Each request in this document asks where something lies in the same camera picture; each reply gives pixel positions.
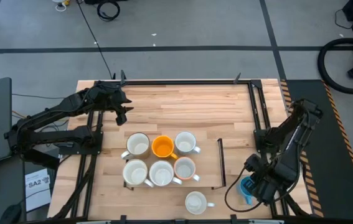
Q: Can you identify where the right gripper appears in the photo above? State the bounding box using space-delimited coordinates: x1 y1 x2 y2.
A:
243 152 278 205

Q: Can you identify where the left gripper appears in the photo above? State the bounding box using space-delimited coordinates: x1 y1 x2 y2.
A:
101 82 135 127

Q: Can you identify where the blue mug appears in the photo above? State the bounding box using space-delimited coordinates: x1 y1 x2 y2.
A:
236 175 255 207

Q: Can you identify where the pale green mug white handle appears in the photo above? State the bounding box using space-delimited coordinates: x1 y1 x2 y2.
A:
120 132 151 161

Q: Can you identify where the dark teal glossy mug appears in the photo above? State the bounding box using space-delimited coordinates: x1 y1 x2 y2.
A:
184 190 216 216

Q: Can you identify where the yellow faceted mug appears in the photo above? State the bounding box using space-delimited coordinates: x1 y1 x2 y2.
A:
151 134 179 161

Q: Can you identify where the red-orange mug white handle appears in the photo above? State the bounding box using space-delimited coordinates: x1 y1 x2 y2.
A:
173 156 201 183

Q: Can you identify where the cream mug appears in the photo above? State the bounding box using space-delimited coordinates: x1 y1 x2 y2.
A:
121 158 155 189

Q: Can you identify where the black mat hazard stripe edge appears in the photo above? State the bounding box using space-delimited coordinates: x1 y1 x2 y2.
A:
280 79 353 222

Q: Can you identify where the white and yellow plug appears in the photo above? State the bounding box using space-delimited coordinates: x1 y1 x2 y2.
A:
51 0 71 12

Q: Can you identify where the white paper sign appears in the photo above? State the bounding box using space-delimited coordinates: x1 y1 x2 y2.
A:
24 167 52 213

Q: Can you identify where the black rounded object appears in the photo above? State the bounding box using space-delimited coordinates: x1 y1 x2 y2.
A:
0 201 24 224

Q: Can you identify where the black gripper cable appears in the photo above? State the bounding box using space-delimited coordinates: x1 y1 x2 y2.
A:
224 166 263 213

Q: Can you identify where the black aluminium rig frame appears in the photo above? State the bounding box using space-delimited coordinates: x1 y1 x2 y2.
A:
47 70 313 224

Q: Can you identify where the long black floor cable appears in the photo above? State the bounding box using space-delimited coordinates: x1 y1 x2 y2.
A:
75 0 116 80

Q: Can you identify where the coiled black cable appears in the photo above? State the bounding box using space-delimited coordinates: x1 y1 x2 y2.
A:
96 0 121 22

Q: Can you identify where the thin black cable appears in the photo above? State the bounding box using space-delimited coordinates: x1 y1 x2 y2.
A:
11 92 68 101
334 8 353 30

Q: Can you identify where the orange vacuum with hose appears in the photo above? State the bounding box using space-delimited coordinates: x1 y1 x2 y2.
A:
317 37 353 95

